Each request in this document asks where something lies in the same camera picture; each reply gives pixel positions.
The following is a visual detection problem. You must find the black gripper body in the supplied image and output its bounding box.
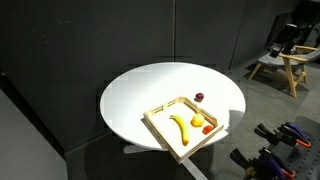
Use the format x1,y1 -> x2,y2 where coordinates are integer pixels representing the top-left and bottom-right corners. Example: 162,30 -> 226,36
269,23 -> 303,60

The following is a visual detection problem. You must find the yellow toy banana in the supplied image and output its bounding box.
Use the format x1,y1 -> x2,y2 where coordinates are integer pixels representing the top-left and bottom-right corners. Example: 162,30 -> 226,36
169,114 -> 191,147

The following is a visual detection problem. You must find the light wooden tray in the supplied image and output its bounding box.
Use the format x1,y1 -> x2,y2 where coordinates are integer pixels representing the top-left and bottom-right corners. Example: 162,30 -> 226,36
143,96 -> 225,165

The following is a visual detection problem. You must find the wooden armchair grey cushion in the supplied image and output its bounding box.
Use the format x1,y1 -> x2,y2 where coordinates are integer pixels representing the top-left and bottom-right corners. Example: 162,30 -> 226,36
248,44 -> 320,99

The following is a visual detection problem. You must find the purple black spring clamp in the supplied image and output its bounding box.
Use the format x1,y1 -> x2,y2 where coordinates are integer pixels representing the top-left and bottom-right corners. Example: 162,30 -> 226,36
229,147 -> 298,180
254,121 -> 313,149

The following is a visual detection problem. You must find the dark red toy plum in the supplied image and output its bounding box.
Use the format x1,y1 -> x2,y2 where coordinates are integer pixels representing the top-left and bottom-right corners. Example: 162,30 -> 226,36
194,92 -> 205,103

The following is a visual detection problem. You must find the red toy strawberry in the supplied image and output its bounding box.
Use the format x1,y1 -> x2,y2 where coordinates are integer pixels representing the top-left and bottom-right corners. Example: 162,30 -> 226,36
202,125 -> 214,136

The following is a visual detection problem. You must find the yellow toy lemon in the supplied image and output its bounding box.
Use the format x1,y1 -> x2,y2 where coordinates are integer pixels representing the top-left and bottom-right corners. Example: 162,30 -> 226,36
190,113 -> 206,128

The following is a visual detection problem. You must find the perforated metal plate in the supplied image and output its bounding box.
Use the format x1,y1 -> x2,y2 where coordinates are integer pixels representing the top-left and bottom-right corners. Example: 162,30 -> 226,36
284,115 -> 320,180

